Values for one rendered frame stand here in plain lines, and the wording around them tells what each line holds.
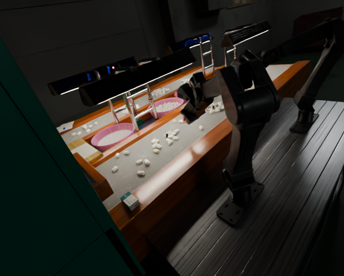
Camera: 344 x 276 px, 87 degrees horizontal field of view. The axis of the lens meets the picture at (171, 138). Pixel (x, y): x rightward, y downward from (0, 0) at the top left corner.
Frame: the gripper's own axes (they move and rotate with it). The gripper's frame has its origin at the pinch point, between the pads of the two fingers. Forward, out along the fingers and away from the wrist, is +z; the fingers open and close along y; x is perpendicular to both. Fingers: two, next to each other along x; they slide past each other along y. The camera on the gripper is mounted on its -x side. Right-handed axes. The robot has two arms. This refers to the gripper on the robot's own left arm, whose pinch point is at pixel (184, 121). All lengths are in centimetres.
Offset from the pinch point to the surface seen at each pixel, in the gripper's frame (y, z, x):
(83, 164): 44.1, 8.6, -8.3
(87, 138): 30, 50, -31
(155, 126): 0.1, 25.1, -10.6
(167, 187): 28.3, -6.5, 17.1
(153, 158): 18.6, 10.8, 5.3
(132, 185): 34.4, 6.2, 9.5
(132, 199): 39.4, -4.7, 13.1
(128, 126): 6.6, 41.9, -23.0
